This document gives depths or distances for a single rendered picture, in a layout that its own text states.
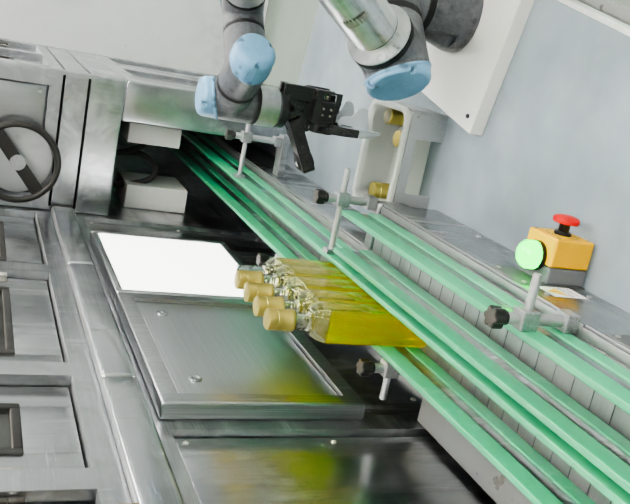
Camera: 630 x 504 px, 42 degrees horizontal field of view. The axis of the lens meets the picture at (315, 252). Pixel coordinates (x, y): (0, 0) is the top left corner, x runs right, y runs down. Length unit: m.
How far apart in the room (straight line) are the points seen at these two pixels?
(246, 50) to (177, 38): 3.68
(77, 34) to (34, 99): 2.76
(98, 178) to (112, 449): 1.24
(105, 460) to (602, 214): 0.78
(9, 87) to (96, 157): 0.28
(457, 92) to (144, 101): 0.98
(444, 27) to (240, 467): 0.86
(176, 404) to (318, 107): 0.64
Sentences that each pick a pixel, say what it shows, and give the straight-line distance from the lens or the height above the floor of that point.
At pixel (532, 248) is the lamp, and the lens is 1.25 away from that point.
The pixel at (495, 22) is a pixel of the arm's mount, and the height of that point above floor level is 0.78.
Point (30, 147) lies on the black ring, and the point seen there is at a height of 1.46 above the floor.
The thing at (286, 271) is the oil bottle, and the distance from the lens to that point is 1.46.
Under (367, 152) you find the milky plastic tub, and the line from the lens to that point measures 1.79.
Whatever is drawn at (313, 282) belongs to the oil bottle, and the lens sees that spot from 1.43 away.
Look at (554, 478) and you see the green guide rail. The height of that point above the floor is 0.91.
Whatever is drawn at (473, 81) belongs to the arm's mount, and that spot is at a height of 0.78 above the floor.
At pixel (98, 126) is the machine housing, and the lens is 2.29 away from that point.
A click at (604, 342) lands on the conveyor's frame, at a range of 1.08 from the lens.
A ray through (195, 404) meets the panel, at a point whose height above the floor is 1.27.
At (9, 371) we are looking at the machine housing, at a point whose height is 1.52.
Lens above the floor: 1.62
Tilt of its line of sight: 23 degrees down
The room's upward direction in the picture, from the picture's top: 85 degrees counter-clockwise
